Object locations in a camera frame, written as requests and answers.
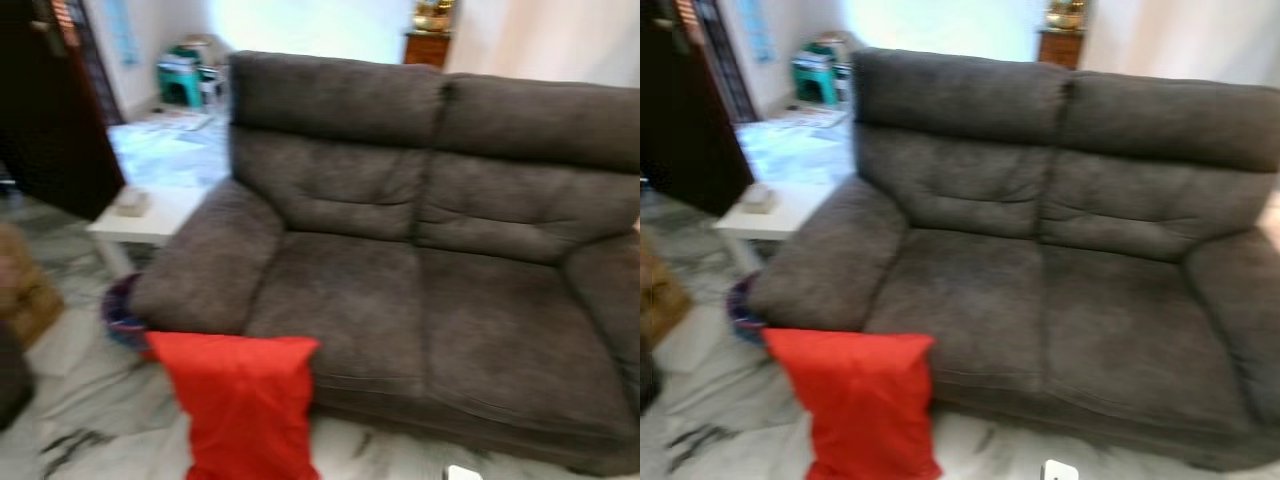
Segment green plastic stool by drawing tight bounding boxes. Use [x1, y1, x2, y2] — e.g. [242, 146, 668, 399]
[792, 45, 841, 106]
[157, 45, 206, 108]

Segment red pillow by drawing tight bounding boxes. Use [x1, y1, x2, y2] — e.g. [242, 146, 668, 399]
[762, 328, 936, 480]
[145, 331, 321, 480]

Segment brown wooden cabinet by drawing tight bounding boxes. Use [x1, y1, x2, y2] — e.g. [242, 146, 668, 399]
[1037, 28, 1086, 69]
[404, 30, 451, 69]

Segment dark grey fabric sofa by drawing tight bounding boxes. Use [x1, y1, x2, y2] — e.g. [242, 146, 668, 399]
[748, 47, 1280, 471]
[128, 50, 641, 477]

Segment white side table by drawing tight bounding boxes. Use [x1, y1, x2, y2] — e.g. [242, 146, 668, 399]
[713, 183, 836, 276]
[87, 185, 211, 279]

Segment patterned floor mat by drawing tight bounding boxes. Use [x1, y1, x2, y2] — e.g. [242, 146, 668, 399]
[770, 105, 851, 129]
[140, 108, 216, 133]

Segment purple woven basket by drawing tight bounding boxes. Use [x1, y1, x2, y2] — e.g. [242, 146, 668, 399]
[102, 273, 156, 353]
[728, 273, 771, 346]

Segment gold ornament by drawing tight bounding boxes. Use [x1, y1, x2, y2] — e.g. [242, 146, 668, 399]
[1045, 0, 1089, 31]
[412, 0, 456, 33]

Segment blue wall hanging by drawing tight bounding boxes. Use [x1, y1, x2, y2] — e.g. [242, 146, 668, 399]
[740, 0, 776, 63]
[105, 0, 137, 66]

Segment brown wicker seat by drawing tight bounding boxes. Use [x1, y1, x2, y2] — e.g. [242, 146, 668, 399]
[640, 235, 693, 349]
[0, 222, 64, 349]

